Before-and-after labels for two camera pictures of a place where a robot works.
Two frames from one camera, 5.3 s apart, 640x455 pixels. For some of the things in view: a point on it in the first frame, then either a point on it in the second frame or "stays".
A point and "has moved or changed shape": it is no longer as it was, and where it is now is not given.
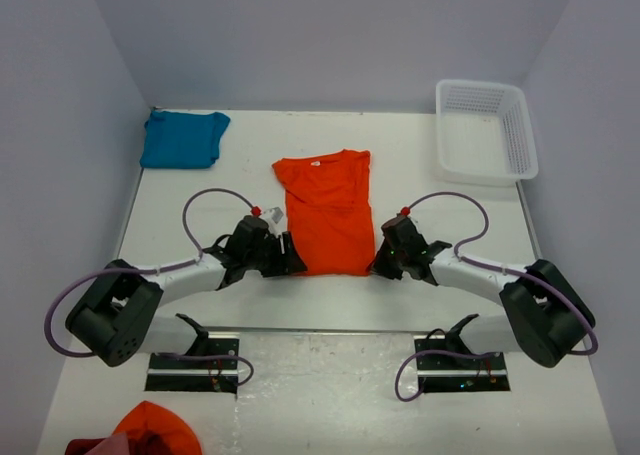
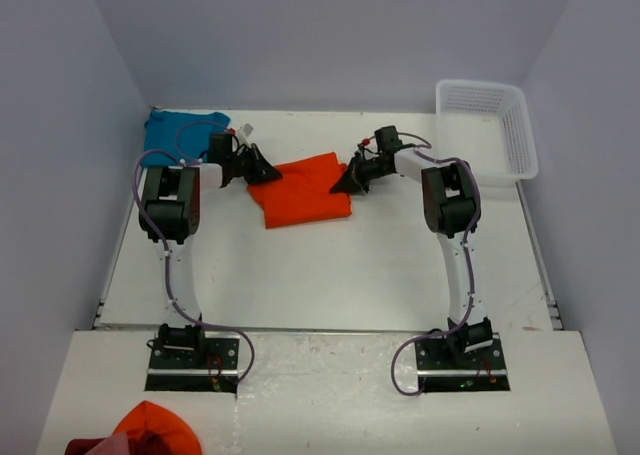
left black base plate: (186, 375) stays
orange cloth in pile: (152, 429) stays
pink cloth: (116, 444) stays
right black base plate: (449, 373) stays
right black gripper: (380, 267) -> (354, 181)
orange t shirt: (329, 212) has moved or changed shape
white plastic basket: (484, 135) stays
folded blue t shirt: (175, 139) stays
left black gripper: (286, 263) -> (261, 172)
